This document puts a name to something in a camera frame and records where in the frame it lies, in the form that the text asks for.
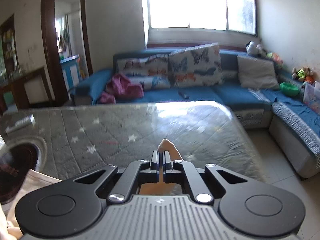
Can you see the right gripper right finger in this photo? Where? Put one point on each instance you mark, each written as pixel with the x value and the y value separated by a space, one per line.
pixel 167 166

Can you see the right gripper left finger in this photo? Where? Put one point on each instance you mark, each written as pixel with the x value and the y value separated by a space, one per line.
pixel 154 167

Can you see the magenta cloth on sofa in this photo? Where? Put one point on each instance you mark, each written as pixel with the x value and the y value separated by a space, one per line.
pixel 121 88

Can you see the left butterfly print cushion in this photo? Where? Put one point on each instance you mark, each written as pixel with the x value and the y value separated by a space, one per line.
pixel 151 72

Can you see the butterfly print cushion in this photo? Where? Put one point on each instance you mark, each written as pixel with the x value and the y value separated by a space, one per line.
pixel 197 66
pixel 151 72

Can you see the right butterfly print cushion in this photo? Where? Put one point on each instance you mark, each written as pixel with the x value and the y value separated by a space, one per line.
pixel 197 66

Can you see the plain beige cushion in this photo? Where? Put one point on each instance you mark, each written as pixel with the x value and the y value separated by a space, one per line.
pixel 256 73

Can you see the blue white small cabinet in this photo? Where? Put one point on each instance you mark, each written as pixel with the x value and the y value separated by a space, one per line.
pixel 71 71

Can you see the blue corner sofa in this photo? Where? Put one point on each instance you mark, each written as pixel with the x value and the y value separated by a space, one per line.
pixel 293 125

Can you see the grey remote control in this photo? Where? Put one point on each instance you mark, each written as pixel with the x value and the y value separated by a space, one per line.
pixel 22 123

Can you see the black round induction cooktop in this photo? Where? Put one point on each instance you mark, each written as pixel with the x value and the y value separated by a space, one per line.
pixel 18 156

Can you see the green plastic bowl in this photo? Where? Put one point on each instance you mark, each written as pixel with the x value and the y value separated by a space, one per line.
pixel 289 89

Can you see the black white plush toy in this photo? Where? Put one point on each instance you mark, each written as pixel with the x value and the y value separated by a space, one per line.
pixel 254 49

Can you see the dark wooden shelf cabinet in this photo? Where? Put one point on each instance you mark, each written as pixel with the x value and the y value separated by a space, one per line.
pixel 14 77

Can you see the clear plastic storage box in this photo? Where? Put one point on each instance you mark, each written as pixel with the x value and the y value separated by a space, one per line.
pixel 311 97

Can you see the green yellow plush toy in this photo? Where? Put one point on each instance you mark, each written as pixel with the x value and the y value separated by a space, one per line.
pixel 304 74

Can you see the window with frame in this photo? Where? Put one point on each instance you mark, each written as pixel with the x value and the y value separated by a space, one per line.
pixel 224 15

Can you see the dark wooden door frame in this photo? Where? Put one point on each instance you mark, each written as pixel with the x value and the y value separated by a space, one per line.
pixel 51 52

